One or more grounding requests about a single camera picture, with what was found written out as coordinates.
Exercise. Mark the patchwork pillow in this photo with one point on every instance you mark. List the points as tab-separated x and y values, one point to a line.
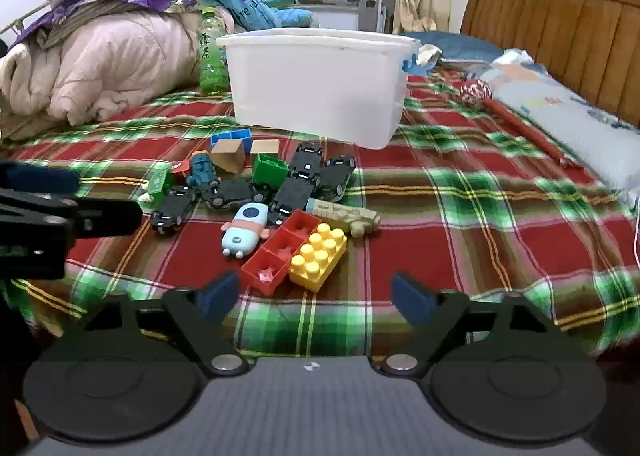
565	110

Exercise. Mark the green building block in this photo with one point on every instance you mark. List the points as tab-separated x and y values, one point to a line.
270	169

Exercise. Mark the wooden headboard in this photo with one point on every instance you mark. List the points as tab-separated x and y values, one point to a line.
560	30

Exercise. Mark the wooden cube block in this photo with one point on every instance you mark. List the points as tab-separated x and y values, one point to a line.
227	155

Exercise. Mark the pink quilt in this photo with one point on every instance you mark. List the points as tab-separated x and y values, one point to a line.
110	65

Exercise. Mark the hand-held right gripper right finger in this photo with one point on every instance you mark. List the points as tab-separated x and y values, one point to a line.
411	300

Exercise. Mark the blue building block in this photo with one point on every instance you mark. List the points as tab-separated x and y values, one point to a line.
235	135

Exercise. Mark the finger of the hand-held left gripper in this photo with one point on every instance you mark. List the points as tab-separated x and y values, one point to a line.
45	179
105	218

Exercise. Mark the blue pillow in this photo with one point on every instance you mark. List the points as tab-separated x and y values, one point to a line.
455	45

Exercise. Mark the black toy car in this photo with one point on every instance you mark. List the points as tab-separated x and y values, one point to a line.
292	198
337	175
306	160
172	211
230	193

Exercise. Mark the long red stick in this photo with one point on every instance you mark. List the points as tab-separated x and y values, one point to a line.
530	130

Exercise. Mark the blue toy train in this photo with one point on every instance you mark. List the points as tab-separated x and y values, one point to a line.
202	168

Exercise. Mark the tan toy truck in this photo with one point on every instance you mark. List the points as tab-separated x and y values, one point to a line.
345	218

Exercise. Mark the small green toy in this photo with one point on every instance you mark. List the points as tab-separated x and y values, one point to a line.
160	183

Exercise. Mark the blue printed blanket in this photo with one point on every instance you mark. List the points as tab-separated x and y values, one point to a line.
250	5

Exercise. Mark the red building block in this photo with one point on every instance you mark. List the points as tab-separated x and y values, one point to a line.
272	256

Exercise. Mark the grey panel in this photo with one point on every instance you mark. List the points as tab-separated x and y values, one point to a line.
372	10

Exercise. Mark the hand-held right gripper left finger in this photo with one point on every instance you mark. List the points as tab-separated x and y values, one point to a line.
217	296

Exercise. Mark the light blue toy figure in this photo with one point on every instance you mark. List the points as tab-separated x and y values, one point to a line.
247	228

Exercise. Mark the red white ball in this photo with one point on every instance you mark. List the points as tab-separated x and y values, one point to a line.
476	93

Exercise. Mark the yellow building block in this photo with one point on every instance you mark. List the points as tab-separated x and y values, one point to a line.
320	256

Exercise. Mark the green tea bottle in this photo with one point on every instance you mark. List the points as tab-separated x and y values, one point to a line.
212	60

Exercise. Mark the flat wooden block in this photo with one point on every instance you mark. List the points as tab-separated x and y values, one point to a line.
265	145

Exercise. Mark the small red toy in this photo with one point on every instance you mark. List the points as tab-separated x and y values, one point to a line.
179	166

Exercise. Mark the cream cloth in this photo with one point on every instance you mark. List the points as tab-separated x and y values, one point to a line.
429	55

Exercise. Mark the white folded cloth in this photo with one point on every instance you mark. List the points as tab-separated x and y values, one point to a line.
512	58

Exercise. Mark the white plastic container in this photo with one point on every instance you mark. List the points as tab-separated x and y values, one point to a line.
310	85

